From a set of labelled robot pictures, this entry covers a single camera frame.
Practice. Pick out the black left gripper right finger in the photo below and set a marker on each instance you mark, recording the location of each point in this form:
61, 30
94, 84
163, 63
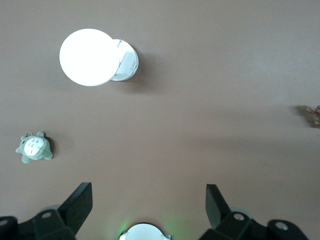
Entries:
225, 222

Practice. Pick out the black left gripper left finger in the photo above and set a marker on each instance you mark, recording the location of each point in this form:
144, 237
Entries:
67, 220

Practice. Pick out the brown lion statue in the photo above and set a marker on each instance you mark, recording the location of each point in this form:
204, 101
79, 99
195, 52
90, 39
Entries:
316, 115

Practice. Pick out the white round plate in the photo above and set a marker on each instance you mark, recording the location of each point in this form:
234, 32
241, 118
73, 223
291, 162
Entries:
86, 57

